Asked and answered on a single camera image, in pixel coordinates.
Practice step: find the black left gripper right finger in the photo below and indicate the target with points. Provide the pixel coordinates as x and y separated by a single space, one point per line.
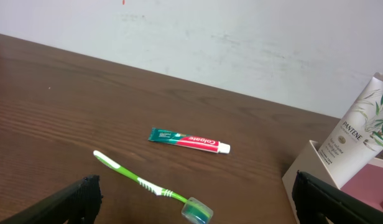
318 202

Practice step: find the white Pantene conditioner tube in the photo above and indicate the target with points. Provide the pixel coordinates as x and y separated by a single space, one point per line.
358 137

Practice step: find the green white toothbrush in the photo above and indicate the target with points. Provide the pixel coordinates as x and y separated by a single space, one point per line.
193 210

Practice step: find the Colgate toothpaste tube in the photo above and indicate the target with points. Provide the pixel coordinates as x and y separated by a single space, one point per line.
190 141

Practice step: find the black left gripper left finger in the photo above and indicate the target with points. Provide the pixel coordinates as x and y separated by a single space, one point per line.
80 202

